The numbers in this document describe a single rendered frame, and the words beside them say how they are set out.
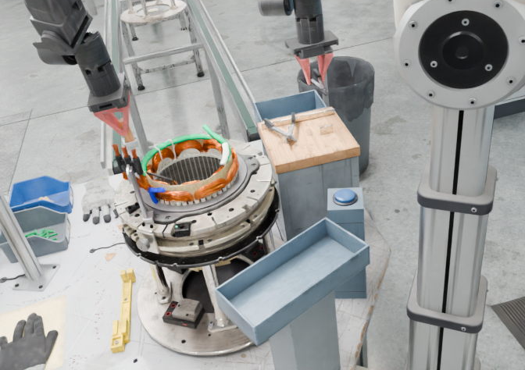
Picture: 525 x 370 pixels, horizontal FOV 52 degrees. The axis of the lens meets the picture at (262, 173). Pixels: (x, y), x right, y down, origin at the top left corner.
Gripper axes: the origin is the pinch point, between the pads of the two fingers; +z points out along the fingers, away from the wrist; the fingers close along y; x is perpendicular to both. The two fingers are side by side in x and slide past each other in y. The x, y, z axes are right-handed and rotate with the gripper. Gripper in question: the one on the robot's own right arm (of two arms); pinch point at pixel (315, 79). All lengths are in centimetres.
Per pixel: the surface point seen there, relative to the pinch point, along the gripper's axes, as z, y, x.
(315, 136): 12.0, 2.3, 3.7
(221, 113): 90, 14, -176
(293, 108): 15.4, 2.0, -18.7
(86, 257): 40, 64, -9
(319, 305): 20, 14, 45
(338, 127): 12.1, -3.7, 2.3
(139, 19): 34, 46, -203
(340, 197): 14.5, 3.7, 24.7
